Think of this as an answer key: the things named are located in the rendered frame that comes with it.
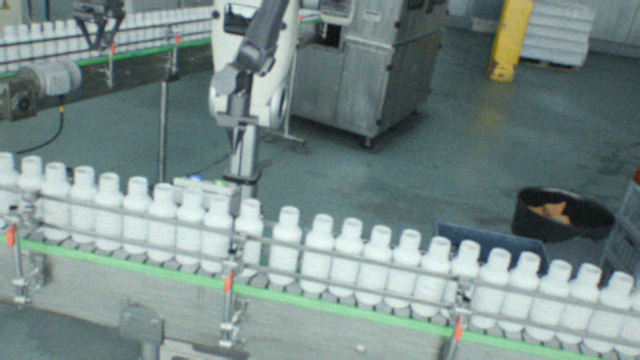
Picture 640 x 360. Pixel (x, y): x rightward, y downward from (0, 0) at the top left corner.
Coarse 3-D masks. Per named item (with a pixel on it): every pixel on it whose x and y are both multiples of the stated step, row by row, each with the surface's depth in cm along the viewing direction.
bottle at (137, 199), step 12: (132, 180) 123; (144, 180) 124; (132, 192) 121; (144, 192) 122; (132, 204) 122; (144, 204) 122; (132, 228) 124; (144, 228) 125; (144, 240) 126; (132, 252) 126; (144, 252) 127
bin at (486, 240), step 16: (448, 224) 173; (464, 240) 174; (480, 240) 173; (496, 240) 173; (512, 240) 172; (528, 240) 171; (480, 256) 175; (512, 256) 174; (544, 256) 164; (544, 272) 161
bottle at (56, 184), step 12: (48, 168) 122; (60, 168) 124; (48, 180) 123; (60, 180) 123; (48, 192) 122; (60, 192) 123; (48, 204) 123; (60, 204) 124; (48, 216) 125; (60, 216) 125; (48, 228) 126
